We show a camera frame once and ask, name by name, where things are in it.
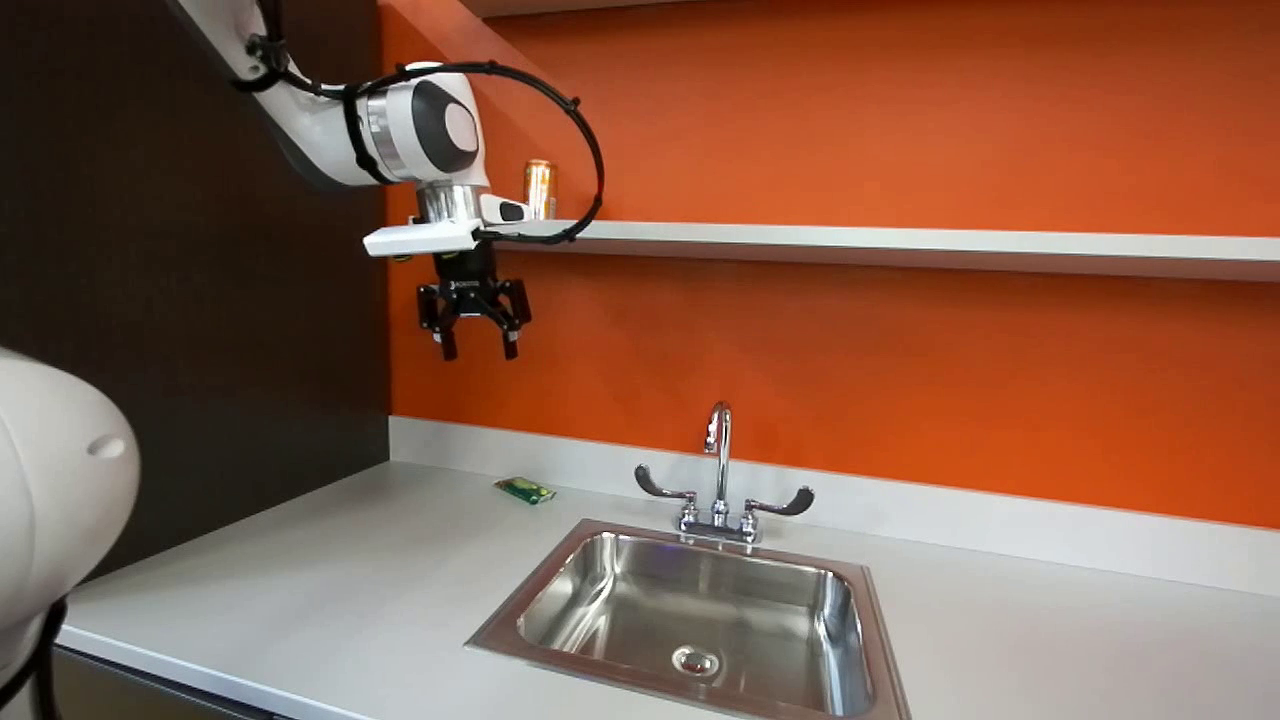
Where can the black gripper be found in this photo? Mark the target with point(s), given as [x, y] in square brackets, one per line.
[469, 282]

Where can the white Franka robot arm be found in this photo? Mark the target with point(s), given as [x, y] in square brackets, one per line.
[426, 127]

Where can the small green packet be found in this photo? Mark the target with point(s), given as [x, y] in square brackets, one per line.
[524, 488]

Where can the stainless steel sink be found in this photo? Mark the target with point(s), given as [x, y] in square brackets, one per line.
[692, 604]

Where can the white counter backsplash strip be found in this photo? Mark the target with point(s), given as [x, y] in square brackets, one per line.
[1002, 515]

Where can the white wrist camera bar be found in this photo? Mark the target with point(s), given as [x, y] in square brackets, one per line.
[415, 242]

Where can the high wall shelf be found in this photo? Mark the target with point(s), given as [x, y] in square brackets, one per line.
[561, 6]

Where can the long white wall shelf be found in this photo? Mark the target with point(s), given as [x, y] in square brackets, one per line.
[935, 244]

